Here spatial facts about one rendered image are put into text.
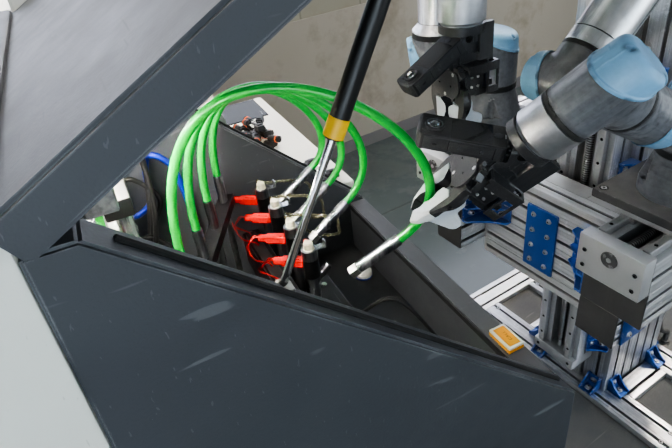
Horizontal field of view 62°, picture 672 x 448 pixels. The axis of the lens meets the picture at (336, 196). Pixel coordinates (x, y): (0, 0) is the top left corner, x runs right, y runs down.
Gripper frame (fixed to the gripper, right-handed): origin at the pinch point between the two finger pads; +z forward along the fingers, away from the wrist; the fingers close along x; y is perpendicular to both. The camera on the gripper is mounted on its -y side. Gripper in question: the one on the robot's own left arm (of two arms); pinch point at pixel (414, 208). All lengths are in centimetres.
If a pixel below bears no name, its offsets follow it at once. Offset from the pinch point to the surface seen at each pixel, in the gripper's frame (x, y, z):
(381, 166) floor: 197, 90, 147
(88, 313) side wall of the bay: -37, -34, -5
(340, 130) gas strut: -20.6, -24.1, -19.6
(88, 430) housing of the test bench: -42, -29, 5
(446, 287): 6.3, 22.5, 17.0
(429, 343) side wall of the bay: -23.6, 0.4, -4.0
